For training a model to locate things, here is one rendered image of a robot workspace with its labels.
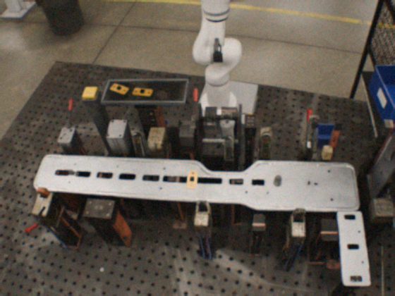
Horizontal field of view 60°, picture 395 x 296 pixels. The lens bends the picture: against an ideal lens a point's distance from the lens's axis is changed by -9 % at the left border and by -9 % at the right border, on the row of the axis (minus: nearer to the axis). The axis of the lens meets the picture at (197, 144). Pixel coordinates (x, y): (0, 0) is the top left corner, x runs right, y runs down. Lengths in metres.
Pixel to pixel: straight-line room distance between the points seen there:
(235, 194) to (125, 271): 0.62
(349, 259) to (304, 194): 0.31
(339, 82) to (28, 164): 2.59
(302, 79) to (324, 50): 0.50
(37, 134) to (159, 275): 1.16
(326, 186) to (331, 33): 2.64
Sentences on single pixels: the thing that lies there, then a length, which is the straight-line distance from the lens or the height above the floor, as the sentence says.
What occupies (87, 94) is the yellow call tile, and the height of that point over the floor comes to 1.16.
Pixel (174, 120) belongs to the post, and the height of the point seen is 1.10.
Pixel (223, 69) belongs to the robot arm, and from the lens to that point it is 1.78.
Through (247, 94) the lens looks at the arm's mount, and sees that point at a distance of 2.05.
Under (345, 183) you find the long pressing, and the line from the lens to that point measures 1.53.
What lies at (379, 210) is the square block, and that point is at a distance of 1.45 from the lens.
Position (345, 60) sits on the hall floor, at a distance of 3.65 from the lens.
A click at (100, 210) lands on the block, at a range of 1.47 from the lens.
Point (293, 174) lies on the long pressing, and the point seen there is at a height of 1.00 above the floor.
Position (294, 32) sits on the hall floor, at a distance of 3.88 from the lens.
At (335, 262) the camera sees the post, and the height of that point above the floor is 0.70.
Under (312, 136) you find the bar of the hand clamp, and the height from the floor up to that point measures 1.12.
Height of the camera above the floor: 2.27
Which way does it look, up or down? 53 degrees down
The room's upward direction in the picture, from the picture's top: 8 degrees counter-clockwise
